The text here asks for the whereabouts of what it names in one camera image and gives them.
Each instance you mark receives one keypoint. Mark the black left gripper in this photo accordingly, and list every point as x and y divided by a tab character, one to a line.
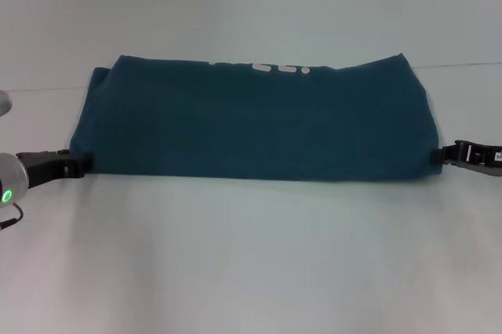
43	167

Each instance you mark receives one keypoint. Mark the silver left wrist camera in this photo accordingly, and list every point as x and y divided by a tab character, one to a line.
4	102

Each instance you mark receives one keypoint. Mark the blue shirt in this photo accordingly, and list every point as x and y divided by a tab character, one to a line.
255	126

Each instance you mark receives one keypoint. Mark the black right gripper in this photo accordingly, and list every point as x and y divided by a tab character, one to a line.
480	155

